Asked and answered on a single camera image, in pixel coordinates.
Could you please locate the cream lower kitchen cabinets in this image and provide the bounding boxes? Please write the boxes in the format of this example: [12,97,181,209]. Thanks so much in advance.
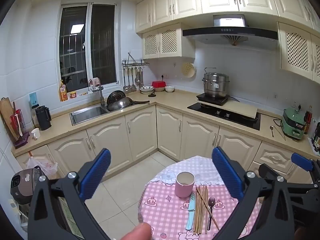
[15,104,318,188]

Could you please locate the steel steamer pot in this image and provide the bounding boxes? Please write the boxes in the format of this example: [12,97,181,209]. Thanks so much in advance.
[202,67,230,98]

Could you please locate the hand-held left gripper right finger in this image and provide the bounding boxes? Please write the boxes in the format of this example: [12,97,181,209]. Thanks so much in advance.
[212,146,297,240]

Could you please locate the steel sink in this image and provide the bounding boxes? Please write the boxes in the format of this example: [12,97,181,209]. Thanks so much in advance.
[69,104,125,126]

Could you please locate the steel wok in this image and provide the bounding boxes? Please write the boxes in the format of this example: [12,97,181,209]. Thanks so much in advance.
[107,97,150,112]

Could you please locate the black kettle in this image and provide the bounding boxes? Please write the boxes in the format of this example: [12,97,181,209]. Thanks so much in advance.
[35,105,52,131]

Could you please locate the brown rice cooker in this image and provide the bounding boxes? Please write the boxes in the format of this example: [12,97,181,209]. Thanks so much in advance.
[10,168,47,205]

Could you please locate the black colander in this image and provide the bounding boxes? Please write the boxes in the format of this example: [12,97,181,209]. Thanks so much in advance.
[107,91,127,105]

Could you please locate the person's left hand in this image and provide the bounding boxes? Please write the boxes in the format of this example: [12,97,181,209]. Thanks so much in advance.
[119,223,153,240]

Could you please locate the steel tongs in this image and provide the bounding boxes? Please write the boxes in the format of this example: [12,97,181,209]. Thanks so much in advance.
[274,125,286,141]

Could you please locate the teal knife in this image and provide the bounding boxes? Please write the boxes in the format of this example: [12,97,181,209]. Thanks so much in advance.
[185,193,196,231]

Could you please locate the cream upper wall cabinets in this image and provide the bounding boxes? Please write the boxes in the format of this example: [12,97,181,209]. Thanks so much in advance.
[135,0,320,34]

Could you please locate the bundle of wooden chopsticks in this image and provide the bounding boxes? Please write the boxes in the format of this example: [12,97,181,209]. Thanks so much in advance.
[192,185,220,235]

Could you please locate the purple utensil stand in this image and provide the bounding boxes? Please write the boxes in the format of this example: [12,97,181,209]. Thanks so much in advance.
[10,107,30,148]

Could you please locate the round yellow wall strainer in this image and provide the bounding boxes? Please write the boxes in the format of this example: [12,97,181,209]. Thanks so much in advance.
[181,62,197,78]

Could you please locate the orange dish soap bottle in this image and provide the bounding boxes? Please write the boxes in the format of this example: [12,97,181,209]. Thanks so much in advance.
[59,79,68,102]

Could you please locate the black induction cooker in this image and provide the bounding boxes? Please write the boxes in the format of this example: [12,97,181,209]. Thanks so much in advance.
[196,93,230,106]

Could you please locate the green electric cooker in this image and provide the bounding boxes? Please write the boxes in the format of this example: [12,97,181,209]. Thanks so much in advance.
[280,107,307,140]

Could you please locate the black glass gas stove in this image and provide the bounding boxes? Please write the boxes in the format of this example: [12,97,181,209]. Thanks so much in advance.
[187,102,261,131]

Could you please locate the black power cable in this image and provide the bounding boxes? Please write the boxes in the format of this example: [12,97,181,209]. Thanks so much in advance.
[260,114,282,128]

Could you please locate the white plastic bag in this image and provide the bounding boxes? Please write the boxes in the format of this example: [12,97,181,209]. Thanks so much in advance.
[26,156,58,180]

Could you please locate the steel faucet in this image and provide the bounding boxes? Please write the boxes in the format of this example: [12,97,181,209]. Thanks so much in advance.
[88,79,105,107]

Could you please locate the wall utensil rack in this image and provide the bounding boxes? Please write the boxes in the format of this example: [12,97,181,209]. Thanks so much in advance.
[122,52,150,68]

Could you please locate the dark kitchen window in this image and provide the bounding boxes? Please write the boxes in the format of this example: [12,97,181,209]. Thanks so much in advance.
[57,2,119,93]

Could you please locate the dark spoon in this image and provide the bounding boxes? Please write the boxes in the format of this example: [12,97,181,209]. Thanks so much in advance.
[206,196,216,230]

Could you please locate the dark red sauce bottle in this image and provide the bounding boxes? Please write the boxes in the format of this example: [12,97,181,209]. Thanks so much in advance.
[304,110,313,135]

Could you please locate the pink cup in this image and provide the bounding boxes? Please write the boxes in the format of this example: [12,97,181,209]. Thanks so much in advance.
[174,172,195,198]

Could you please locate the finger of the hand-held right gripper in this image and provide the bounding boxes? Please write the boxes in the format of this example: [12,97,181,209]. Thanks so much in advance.
[291,152,320,188]
[258,163,313,193]

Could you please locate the hanging steel skimmer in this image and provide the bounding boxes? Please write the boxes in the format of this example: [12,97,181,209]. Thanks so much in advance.
[135,67,144,88]

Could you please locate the red bowl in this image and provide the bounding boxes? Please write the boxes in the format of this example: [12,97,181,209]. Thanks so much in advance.
[152,81,166,92]

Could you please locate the black range hood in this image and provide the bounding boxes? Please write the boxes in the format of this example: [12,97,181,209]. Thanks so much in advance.
[182,14,279,51]

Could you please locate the wooden cutting board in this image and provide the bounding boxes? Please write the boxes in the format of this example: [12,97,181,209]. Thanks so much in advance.
[0,97,19,140]

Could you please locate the pink checkered tablecloth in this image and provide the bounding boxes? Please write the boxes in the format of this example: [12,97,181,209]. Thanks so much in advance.
[137,155,265,240]

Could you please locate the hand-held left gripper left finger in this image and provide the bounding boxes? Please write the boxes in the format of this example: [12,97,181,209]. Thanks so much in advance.
[27,148,112,240]

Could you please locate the small lattice door cabinet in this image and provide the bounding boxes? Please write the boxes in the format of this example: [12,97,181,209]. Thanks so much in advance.
[142,23,196,60]

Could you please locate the large lattice door cabinet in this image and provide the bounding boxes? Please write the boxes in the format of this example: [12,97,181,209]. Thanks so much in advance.
[277,21,320,84]

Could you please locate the dark bottles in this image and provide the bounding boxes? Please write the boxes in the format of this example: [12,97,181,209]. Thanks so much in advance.
[311,122,320,153]

